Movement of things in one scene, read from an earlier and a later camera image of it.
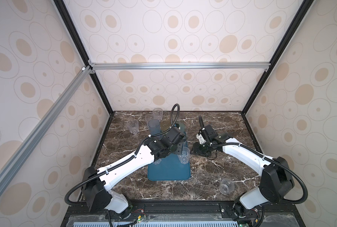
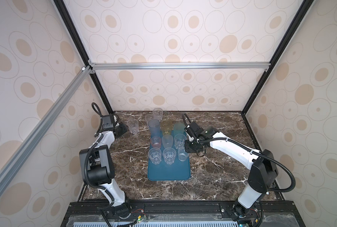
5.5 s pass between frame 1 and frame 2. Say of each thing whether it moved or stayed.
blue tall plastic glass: stayed
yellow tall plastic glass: stayed
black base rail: stayed
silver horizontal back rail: stayed
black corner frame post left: stayed
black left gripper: moved
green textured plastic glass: stayed
